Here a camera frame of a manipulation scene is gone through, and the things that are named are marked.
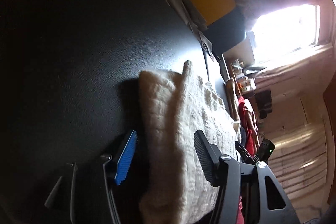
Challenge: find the pink folded garment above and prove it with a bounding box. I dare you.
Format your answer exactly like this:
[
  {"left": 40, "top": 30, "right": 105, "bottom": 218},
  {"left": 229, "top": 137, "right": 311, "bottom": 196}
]
[{"left": 246, "top": 105, "right": 259, "bottom": 143}]

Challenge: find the red knitted garment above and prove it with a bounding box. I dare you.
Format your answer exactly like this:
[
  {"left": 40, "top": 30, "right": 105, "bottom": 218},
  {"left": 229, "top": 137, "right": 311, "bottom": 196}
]
[{"left": 236, "top": 96, "right": 259, "bottom": 224}]

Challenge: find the beige folded sweater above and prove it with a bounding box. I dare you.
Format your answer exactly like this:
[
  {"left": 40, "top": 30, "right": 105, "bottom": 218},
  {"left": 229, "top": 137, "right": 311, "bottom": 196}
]
[{"left": 226, "top": 78, "right": 240, "bottom": 121}]

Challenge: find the pink floral curtain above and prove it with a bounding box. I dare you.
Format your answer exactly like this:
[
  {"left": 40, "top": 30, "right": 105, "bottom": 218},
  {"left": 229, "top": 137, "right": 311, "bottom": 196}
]
[{"left": 235, "top": 0, "right": 335, "bottom": 95}]

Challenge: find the cluttered wooden side shelf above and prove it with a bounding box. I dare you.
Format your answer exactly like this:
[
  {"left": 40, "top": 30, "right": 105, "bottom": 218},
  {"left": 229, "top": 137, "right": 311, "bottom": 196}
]
[{"left": 229, "top": 59, "right": 272, "bottom": 119}]

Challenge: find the white knitted sweater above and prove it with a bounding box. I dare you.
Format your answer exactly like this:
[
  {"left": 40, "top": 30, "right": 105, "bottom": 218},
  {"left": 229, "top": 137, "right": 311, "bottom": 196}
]
[{"left": 139, "top": 61, "right": 241, "bottom": 223}]

